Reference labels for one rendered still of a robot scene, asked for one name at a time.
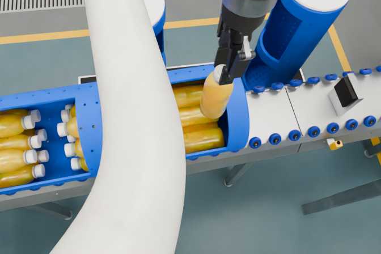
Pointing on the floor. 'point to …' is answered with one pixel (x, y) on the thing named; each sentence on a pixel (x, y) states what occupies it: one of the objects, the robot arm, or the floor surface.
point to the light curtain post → (344, 198)
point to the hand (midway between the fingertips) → (225, 66)
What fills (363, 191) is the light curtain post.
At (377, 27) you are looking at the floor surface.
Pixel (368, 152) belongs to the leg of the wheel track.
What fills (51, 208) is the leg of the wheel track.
